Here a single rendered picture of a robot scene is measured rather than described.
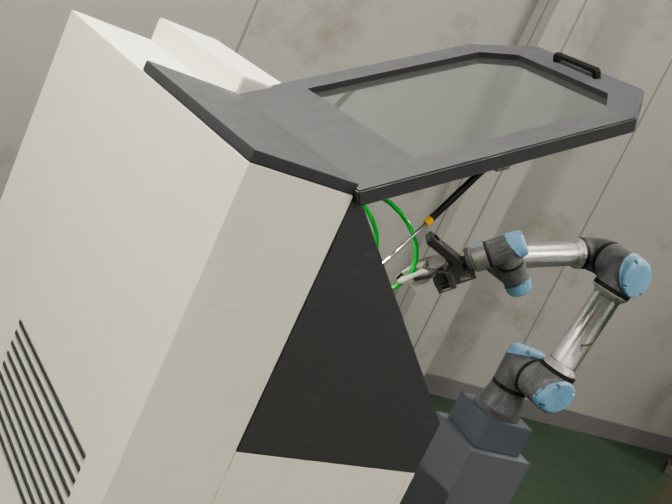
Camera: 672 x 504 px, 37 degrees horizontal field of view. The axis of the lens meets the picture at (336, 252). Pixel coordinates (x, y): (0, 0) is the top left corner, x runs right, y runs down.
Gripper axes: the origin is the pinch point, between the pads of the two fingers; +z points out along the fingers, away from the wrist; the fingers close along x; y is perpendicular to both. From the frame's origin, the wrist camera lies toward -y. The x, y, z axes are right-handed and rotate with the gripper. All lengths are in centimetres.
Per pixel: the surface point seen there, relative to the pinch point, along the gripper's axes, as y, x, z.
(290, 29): -19, 230, 35
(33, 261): -35, 16, 101
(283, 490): 21, -48, 41
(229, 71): -62, 32, 27
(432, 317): 159, 230, 25
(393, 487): 43, -33, 19
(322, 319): -19.4, -42.7, 14.7
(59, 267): -37, 0, 87
